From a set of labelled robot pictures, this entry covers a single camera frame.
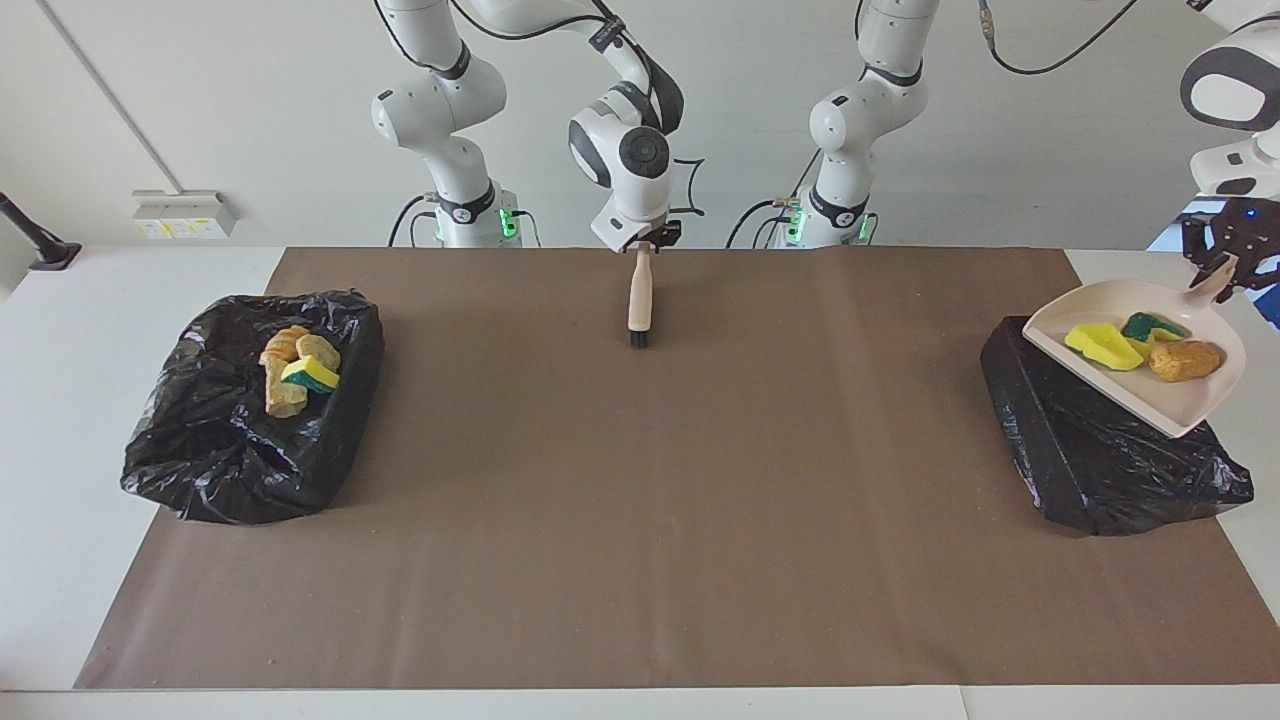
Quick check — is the beige handled black bristle brush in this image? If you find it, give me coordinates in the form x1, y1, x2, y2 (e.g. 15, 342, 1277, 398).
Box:
627, 245, 654, 350

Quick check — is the green topped yellow sponge chunk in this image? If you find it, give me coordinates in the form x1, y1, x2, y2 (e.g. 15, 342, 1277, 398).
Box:
1120, 312, 1191, 346

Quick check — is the brown cork trash piece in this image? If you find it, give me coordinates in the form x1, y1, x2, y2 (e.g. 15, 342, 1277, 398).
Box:
1148, 340, 1224, 383

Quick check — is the plain yellow sponge chunk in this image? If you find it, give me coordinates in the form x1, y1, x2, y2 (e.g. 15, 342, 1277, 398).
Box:
1063, 320, 1146, 372

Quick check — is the beige plastic dustpan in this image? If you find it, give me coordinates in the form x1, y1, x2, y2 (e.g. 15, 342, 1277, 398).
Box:
1021, 255, 1248, 439

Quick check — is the small pale trash lump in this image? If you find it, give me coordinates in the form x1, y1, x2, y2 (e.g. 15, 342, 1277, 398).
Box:
296, 333, 341, 376

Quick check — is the thin yellow sponge wedge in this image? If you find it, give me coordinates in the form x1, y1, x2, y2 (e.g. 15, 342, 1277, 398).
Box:
280, 357, 342, 395

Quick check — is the orange white ridged trash piece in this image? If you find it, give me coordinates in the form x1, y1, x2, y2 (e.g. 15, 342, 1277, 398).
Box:
260, 325, 311, 366

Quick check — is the large pale trash lump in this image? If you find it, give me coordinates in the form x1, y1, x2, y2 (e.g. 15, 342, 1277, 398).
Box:
265, 360, 309, 419

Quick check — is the flat black bag lined bin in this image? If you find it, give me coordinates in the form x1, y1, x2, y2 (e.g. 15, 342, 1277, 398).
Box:
980, 316, 1255, 538

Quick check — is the crumpled black bag lined bin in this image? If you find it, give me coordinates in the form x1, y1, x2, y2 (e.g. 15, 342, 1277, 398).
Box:
120, 291, 386, 526

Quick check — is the brown paper table mat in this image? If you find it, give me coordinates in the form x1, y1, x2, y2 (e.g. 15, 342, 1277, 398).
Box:
75, 247, 1280, 691

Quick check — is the black clamp stand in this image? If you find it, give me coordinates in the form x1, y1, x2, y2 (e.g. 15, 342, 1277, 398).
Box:
0, 192, 83, 272

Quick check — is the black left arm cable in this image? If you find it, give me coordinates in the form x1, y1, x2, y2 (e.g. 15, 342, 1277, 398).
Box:
855, 0, 1141, 77

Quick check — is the white wall socket box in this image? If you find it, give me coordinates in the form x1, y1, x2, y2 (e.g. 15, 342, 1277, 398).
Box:
132, 189, 238, 239

